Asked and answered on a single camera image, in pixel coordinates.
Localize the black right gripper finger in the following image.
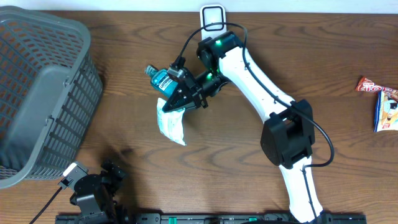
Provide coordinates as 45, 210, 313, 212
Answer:
168, 81, 194, 102
162, 100, 196, 113

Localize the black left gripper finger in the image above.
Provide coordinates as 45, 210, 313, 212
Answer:
112, 166, 126, 180
101, 160, 117, 170

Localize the teal wet wipes pack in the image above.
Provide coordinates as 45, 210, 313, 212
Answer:
157, 98, 186, 146

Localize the teal mouthwash bottle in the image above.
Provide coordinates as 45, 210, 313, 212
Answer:
145, 65, 178, 98

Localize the orange red snack bar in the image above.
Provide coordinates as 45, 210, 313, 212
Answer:
355, 77, 397, 101

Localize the yellow snack bag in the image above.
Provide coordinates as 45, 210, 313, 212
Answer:
374, 91, 397, 132

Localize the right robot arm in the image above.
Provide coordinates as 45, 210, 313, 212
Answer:
163, 31, 323, 223

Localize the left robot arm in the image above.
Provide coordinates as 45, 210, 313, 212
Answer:
71, 160, 130, 224

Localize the white barcode scanner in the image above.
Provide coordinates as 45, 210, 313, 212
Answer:
200, 4, 227, 40

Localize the grey plastic shopping basket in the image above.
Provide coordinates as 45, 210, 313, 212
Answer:
1, 6, 103, 189

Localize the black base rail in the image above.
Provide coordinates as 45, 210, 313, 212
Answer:
55, 211, 368, 224

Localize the left camera cable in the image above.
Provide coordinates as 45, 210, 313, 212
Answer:
29, 185, 63, 224

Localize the camera cable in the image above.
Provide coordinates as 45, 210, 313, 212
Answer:
172, 21, 335, 224
29, 185, 63, 224

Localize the right camera cable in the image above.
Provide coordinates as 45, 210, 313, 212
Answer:
172, 21, 335, 224

